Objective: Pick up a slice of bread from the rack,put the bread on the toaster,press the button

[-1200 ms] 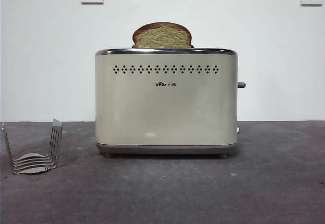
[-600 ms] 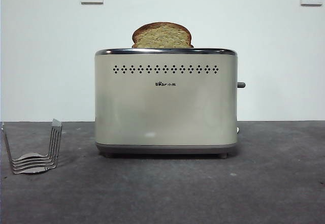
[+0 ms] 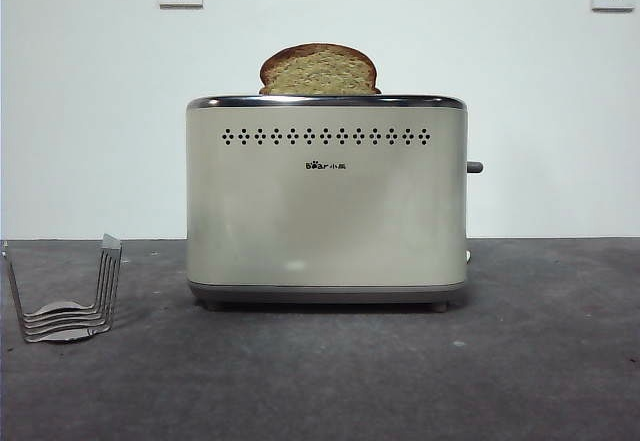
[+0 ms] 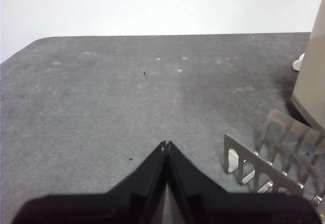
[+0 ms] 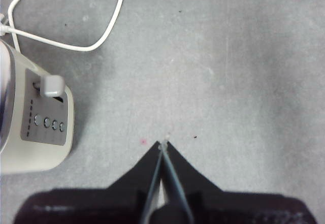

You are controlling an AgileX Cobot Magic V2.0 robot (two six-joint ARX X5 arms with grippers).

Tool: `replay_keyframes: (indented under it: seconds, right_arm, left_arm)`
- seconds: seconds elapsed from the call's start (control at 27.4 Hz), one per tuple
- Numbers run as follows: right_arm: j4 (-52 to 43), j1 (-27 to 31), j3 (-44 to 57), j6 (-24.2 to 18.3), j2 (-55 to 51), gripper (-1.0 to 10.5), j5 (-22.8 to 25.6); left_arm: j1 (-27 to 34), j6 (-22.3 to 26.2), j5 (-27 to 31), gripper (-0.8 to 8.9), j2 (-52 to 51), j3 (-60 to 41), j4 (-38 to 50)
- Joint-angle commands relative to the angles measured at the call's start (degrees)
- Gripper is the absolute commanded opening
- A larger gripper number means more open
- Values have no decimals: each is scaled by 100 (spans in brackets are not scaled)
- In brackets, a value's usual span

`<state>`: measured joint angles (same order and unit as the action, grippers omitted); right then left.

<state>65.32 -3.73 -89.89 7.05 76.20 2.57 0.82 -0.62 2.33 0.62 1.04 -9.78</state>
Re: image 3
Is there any browned bread slice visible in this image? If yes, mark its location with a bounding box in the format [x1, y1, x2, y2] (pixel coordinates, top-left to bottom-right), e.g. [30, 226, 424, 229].
[258, 43, 383, 96]

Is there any cream two-slot toaster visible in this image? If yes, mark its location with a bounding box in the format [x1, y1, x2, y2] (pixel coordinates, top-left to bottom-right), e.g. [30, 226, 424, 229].
[185, 94, 470, 312]

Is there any steel wire toast rack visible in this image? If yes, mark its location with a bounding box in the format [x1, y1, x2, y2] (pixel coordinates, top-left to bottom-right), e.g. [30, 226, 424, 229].
[1, 233, 124, 345]

